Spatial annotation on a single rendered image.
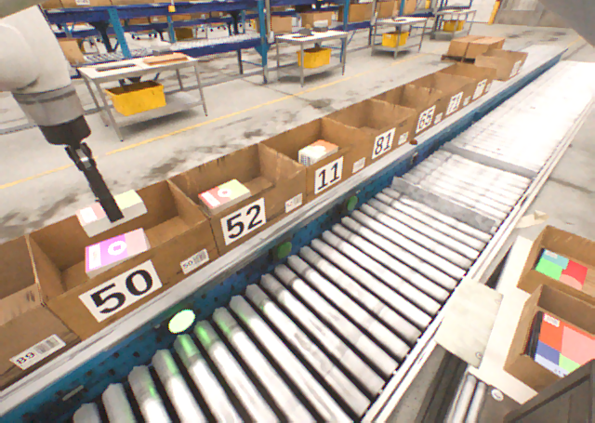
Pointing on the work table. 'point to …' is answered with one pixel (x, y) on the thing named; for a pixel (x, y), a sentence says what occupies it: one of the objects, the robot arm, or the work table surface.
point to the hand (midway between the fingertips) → (107, 203)
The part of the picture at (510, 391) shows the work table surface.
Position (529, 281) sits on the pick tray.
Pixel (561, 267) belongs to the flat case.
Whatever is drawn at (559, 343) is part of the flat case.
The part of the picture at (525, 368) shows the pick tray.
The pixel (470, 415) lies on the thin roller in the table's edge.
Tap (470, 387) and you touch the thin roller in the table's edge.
